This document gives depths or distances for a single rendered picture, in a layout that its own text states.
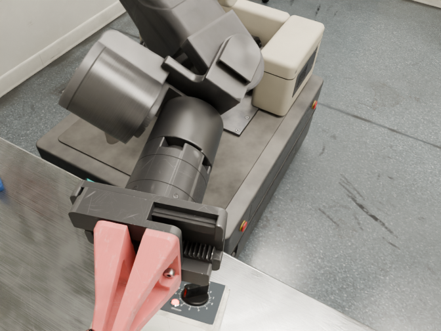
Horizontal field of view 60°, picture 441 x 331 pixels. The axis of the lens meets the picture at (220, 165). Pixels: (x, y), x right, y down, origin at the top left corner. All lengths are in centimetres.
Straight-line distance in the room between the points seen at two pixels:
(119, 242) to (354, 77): 208
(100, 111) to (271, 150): 96
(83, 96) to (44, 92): 181
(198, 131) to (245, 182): 83
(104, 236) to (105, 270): 2
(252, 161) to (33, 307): 78
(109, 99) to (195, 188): 9
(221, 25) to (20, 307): 42
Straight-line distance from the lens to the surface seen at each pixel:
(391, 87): 227
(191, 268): 28
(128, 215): 24
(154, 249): 23
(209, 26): 34
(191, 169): 28
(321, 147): 179
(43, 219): 63
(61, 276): 57
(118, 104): 29
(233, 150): 120
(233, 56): 32
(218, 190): 109
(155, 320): 43
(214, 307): 47
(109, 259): 24
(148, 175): 27
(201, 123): 31
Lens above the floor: 124
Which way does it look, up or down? 50 degrees down
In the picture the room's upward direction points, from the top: 4 degrees clockwise
